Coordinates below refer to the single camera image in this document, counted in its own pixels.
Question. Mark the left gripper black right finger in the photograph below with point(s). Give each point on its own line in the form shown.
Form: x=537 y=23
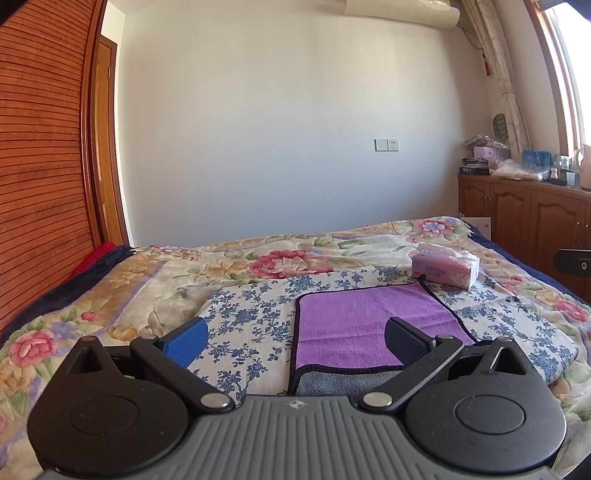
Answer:
x=423 y=358

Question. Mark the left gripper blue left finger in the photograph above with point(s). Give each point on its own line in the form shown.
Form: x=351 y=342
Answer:
x=166 y=359

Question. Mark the purple and grey towel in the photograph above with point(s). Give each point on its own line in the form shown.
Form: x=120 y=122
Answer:
x=339 y=345

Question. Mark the wooden sideboard cabinet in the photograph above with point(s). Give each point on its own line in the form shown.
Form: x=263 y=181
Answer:
x=531 y=221

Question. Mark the floral bed blanket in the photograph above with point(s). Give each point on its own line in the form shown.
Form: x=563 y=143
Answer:
x=155 y=289

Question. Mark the blue floral white cloth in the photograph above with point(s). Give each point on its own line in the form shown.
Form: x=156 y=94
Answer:
x=251 y=326

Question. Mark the pink tissue pack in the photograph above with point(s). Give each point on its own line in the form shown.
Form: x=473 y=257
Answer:
x=446 y=266

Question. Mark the white paper bag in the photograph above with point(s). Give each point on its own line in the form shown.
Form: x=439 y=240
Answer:
x=482 y=224

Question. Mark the blue box on cabinet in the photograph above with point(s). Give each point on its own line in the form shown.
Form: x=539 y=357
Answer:
x=537 y=160

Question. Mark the plastic bag on cabinet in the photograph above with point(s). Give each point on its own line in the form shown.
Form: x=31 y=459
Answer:
x=509 y=169

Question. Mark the red pillow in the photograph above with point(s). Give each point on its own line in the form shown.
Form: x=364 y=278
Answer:
x=97 y=254

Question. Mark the pink box on cabinet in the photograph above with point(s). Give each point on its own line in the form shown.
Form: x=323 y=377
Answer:
x=493 y=155

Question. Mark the dark book stack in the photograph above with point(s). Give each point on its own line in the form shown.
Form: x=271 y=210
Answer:
x=474 y=166

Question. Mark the wooden slatted wardrobe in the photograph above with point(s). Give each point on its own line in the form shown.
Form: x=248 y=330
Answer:
x=48 y=218

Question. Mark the wooden door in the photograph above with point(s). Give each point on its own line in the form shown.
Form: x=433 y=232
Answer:
x=104 y=157

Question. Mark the patterned beige curtain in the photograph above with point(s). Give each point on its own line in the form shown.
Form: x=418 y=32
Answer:
x=490 y=33

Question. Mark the white air conditioner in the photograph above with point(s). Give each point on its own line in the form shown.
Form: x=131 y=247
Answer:
x=437 y=14

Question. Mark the white wall switch socket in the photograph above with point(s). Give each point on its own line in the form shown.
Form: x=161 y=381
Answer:
x=386 y=145

